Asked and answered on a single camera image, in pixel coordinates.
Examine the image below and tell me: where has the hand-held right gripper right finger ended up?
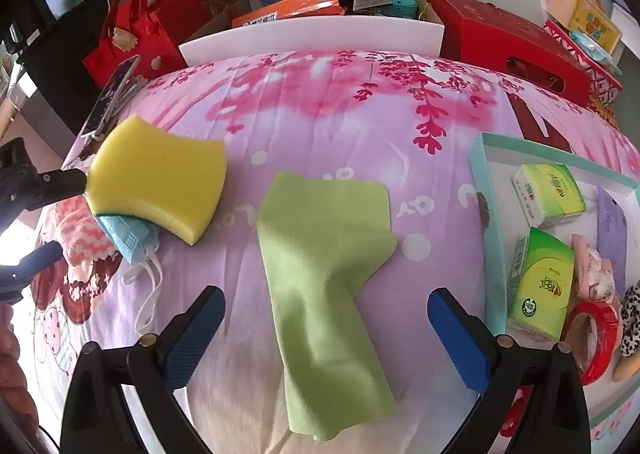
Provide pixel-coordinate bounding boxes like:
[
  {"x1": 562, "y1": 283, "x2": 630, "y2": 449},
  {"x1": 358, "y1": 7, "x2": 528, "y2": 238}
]
[{"x1": 427, "y1": 287, "x2": 593, "y2": 454}]

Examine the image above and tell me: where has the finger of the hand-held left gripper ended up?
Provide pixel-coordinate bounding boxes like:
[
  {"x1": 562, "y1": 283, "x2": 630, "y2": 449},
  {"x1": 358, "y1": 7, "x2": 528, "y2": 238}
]
[
  {"x1": 0, "y1": 136, "x2": 91, "y2": 235},
  {"x1": 0, "y1": 240, "x2": 66, "y2": 305}
]

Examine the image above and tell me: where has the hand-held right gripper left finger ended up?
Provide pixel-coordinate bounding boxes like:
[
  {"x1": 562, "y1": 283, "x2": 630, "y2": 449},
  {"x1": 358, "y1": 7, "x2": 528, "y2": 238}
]
[{"x1": 60, "y1": 285, "x2": 227, "y2": 454}]

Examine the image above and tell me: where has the green tissue packet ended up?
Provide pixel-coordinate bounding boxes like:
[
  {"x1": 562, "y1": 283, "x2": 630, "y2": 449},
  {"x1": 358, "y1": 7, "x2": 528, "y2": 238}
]
[
  {"x1": 511, "y1": 164, "x2": 587, "y2": 228},
  {"x1": 506, "y1": 227, "x2": 576, "y2": 340}
]

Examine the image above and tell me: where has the yellow sponge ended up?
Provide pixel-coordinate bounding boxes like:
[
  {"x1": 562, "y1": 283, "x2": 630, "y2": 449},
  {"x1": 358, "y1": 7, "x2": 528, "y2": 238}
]
[{"x1": 84, "y1": 115, "x2": 228, "y2": 247}]

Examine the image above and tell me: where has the white tray with teal rim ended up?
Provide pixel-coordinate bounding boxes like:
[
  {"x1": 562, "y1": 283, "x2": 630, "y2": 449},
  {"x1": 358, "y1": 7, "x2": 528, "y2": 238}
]
[{"x1": 469, "y1": 131, "x2": 640, "y2": 454}]

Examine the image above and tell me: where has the green cloth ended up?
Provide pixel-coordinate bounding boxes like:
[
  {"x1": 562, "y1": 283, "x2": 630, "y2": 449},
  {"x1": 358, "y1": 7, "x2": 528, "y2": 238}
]
[{"x1": 256, "y1": 171, "x2": 398, "y2": 440}]

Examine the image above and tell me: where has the red tape roll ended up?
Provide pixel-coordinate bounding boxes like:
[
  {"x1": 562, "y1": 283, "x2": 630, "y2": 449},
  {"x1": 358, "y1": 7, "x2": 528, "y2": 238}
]
[{"x1": 560, "y1": 301, "x2": 623, "y2": 387}]

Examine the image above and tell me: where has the leopard print cloth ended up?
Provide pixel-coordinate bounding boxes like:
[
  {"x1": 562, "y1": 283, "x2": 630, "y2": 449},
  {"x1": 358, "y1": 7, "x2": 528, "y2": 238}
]
[{"x1": 617, "y1": 281, "x2": 640, "y2": 360}]

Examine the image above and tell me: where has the purple wet wipes packet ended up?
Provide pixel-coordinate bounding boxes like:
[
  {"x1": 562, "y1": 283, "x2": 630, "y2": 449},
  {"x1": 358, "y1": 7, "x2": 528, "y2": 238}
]
[{"x1": 595, "y1": 186, "x2": 631, "y2": 285}]

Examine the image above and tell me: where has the person's left forearm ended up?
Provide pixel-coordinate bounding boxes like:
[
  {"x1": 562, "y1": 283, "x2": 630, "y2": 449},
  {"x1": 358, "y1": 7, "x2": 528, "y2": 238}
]
[{"x1": 0, "y1": 306, "x2": 41, "y2": 440}]

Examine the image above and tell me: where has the pink zigzag knitted cloth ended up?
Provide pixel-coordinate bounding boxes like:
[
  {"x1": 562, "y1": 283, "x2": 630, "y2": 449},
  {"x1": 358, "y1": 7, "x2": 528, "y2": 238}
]
[{"x1": 42, "y1": 194, "x2": 126, "y2": 270}]

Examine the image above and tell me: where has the blue face mask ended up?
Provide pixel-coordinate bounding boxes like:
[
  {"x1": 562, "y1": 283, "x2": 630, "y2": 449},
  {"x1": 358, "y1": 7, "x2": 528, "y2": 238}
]
[{"x1": 97, "y1": 214, "x2": 163, "y2": 335}]

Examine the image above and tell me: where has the smartphone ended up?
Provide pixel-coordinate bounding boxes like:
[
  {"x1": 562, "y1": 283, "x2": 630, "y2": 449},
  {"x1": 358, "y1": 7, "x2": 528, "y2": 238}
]
[{"x1": 80, "y1": 55, "x2": 141, "y2": 137}]

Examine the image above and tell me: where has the black cabinet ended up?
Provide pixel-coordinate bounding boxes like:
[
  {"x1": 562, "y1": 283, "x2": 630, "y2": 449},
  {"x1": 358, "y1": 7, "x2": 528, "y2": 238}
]
[{"x1": 0, "y1": 0, "x2": 116, "y2": 135}]

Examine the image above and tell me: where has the phone stand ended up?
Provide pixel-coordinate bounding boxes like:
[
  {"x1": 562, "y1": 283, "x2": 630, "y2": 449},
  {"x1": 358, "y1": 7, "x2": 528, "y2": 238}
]
[{"x1": 82, "y1": 76, "x2": 148, "y2": 140}]

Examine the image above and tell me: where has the red felt handbag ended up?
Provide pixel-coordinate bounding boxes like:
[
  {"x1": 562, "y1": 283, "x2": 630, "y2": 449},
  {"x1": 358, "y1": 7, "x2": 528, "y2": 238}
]
[{"x1": 82, "y1": 0, "x2": 188, "y2": 85}]

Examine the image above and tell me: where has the dark red paper bag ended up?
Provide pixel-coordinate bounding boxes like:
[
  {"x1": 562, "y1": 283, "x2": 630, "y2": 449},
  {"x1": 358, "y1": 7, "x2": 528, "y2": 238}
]
[{"x1": 162, "y1": 0, "x2": 251, "y2": 42}]

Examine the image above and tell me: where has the pink printed bedsheet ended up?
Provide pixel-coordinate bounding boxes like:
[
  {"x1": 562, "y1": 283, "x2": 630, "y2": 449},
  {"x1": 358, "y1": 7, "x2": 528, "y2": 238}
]
[{"x1": 30, "y1": 49, "x2": 640, "y2": 454}]

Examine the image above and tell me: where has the red patterned box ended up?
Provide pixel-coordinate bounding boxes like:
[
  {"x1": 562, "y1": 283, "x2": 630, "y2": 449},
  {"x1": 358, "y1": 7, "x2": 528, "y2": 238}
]
[{"x1": 544, "y1": 20, "x2": 625, "y2": 107}]

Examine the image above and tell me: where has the orange cardboard box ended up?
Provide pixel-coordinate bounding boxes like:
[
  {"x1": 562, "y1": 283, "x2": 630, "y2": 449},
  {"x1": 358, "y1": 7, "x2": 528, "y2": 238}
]
[{"x1": 231, "y1": 0, "x2": 348, "y2": 28}]

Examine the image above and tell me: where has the white foam board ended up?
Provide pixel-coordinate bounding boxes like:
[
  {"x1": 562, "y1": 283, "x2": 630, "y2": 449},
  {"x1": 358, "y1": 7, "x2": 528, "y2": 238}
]
[{"x1": 178, "y1": 15, "x2": 445, "y2": 67}]

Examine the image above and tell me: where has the red gift box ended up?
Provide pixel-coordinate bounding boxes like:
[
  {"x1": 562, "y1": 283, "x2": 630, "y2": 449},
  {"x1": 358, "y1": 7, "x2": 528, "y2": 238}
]
[{"x1": 426, "y1": 0, "x2": 592, "y2": 107}]

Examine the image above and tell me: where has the light blue packet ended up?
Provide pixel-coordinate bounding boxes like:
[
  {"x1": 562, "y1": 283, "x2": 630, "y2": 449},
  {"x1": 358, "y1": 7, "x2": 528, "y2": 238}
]
[{"x1": 570, "y1": 30, "x2": 618, "y2": 67}]

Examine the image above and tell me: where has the yellow gift bag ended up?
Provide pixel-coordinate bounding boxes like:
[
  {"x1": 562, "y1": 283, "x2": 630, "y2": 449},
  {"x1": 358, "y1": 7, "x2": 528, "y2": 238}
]
[{"x1": 546, "y1": 0, "x2": 623, "y2": 55}]

